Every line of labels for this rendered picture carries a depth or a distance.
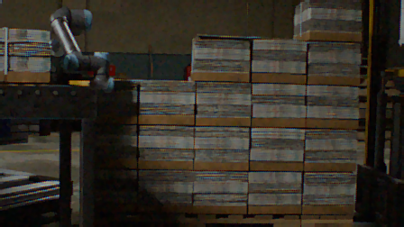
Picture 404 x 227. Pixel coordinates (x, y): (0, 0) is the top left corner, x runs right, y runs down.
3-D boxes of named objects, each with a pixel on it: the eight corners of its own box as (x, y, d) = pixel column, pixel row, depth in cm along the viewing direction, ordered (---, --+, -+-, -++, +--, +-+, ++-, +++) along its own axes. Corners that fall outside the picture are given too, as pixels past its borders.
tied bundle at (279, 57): (240, 83, 327) (241, 43, 326) (289, 84, 329) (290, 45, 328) (251, 83, 289) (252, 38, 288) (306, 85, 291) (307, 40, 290)
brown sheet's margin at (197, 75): (190, 80, 325) (190, 72, 325) (240, 81, 327) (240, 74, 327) (193, 79, 287) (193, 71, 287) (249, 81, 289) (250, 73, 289)
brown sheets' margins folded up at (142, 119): (89, 196, 325) (91, 109, 323) (286, 199, 333) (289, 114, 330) (80, 211, 287) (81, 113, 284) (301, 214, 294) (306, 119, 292)
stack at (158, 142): (89, 220, 326) (91, 78, 322) (285, 222, 334) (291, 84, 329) (79, 238, 288) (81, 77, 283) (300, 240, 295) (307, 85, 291)
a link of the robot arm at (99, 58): (91, 51, 263) (90, 75, 263) (113, 52, 269) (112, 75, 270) (85, 51, 269) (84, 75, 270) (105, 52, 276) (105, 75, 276)
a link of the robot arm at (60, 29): (44, 2, 285) (71, 57, 254) (64, 4, 291) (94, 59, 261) (40, 21, 291) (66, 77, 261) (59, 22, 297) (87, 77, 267)
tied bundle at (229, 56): (189, 81, 325) (191, 41, 324) (240, 83, 327) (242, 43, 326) (193, 81, 288) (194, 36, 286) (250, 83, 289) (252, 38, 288)
